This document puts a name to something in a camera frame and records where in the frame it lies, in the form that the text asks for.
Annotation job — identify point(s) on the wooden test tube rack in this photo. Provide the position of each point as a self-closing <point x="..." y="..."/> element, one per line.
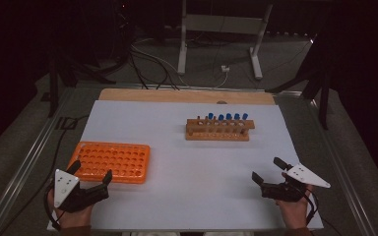
<point x="218" y="136"/>

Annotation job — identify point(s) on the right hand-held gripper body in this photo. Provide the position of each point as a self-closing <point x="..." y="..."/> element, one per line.
<point x="303" y="175"/>

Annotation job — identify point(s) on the white table mat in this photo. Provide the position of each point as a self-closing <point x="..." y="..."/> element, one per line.
<point x="183" y="183"/>

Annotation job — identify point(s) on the black tripod stand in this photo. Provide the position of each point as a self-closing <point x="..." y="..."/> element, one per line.
<point x="324" y="98"/>
<point x="53" y="85"/>

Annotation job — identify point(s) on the white metal stand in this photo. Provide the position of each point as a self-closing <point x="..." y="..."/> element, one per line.
<point x="223" y="23"/>

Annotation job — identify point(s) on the person's left hand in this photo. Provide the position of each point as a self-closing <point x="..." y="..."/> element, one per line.
<point x="75" y="219"/>

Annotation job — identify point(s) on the metal floor rail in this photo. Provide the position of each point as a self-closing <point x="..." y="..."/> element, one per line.
<point x="29" y="157"/>
<point x="338" y="157"/>

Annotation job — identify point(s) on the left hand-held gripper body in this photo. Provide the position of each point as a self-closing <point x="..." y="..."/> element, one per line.
<point x="66" y="187"/>

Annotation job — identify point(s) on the person's right hand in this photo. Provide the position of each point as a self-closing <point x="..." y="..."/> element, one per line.
<point x="295" y="213"/>

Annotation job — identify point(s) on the orange plastic test tube rack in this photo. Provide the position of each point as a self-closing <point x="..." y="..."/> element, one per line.
<point x="118" y="160"/>

